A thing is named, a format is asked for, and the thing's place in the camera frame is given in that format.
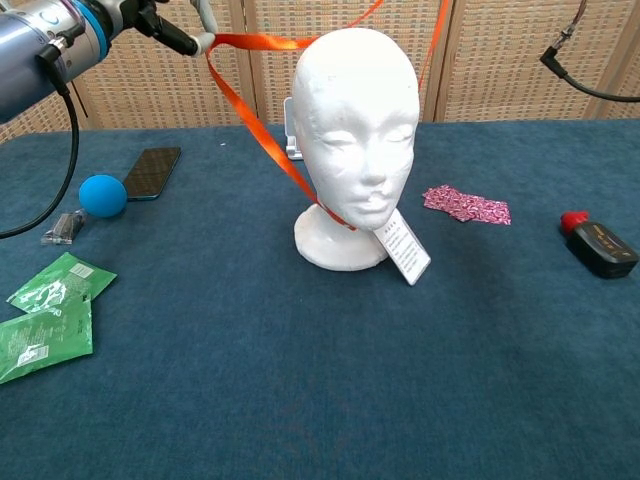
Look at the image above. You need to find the black smartphone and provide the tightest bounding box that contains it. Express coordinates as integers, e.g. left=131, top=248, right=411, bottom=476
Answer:
left=122, top=146, right=183, bottom=201

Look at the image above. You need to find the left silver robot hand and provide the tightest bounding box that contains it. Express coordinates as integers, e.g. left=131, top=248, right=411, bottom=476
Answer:
left=102, top=0, right=220, bottom=57

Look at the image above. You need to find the blue ball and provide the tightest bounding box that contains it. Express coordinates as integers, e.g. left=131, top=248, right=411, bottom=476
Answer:
left=78, top=173, right=129, bottom=219

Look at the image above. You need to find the blue table cloth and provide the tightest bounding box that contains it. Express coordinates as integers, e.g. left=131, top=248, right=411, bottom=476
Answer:
left=0, top=118, right=640, bottom=480

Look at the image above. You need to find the woven folding screen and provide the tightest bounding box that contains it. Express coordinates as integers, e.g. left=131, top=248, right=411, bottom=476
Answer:
left=0, top=0, right=640, bottom=146

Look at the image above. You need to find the black ink bottle red cap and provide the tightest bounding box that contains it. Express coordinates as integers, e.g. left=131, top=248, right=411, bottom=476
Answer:
left=558, top=210, right=640, bottom=280

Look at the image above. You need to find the white styrofoam mannequin head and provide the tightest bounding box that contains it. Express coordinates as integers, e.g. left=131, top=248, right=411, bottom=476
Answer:
left=292, top=27, right=421, bottom=273

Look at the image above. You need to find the white phone stand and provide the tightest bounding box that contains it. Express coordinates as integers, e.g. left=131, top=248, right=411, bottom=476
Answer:
left=282, top=96, right=304, bottom=162

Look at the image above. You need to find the pink patterned packet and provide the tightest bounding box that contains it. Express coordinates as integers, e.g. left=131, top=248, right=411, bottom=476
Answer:
left=422, top=184, right=513, bottom=226

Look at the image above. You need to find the green foil packet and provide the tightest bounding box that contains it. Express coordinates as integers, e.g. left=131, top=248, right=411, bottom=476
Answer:
left=0, top=299, right=95, bottom=386
left=6, top=251, right=118, bottom=315

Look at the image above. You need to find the white ID badge holder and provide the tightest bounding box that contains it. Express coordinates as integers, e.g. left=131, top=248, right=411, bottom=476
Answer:
left=372, top=208, right=432, bottom=287

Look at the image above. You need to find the orange lanyard strap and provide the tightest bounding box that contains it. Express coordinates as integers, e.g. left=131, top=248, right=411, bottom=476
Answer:
left=205, top=0, right=451, bottom=232

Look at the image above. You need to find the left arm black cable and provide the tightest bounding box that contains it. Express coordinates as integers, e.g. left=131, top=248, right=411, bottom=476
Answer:
left=0, top=37, right=82, bottom=240

